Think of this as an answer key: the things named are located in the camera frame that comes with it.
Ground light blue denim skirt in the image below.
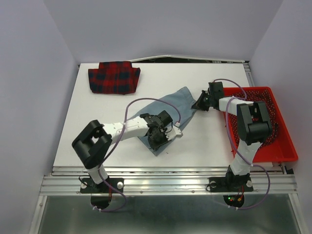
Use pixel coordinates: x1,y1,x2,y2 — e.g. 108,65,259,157
133,86,197,158

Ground red navy plaid skirt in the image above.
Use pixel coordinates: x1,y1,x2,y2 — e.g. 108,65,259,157
88,61,141,95

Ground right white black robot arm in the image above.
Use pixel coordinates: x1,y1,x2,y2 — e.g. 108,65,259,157
192,78,273,192

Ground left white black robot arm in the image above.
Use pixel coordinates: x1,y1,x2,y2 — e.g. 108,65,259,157
72,111,182,192

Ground dark red dotted skirt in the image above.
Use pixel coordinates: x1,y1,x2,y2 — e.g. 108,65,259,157
228,89,278,148

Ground red plastic bin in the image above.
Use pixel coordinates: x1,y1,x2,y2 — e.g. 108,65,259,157
224,87,298,164

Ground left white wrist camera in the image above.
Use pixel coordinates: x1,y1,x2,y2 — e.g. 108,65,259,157
165,126,183,141

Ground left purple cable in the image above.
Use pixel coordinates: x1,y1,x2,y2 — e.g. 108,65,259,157
99,97,182,212

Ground purple cable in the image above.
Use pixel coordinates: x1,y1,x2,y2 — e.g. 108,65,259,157
99,97,182,212
211,78,270,210

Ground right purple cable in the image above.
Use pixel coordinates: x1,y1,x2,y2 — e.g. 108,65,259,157
211,78,270,210

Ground aluminium right side rail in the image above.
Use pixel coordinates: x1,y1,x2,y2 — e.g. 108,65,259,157
243,61,255,87

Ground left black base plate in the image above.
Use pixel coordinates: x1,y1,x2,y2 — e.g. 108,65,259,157
79,177,124,194

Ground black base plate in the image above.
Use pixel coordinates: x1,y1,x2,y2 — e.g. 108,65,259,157
79,177,124,194
206,176,254,194

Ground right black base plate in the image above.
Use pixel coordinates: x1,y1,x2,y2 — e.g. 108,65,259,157
206,176,254,194

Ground aluminium front rail frame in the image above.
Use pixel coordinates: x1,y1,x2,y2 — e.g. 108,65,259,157
29,166,309,234

